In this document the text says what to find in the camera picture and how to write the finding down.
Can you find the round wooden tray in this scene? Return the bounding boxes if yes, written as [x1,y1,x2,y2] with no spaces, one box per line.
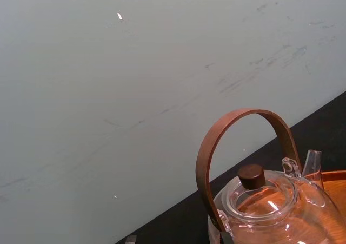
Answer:
[302,169,346,244]

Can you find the black table cloth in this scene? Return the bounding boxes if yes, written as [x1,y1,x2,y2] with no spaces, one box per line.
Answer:
[115,90,346,244]

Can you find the glass lid with dark knob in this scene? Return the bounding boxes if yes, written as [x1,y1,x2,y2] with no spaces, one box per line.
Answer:
[221,163,298,223]

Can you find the glass teapot with wooden handle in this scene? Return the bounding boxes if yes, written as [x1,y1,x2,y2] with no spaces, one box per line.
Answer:
[195,108,346,244]

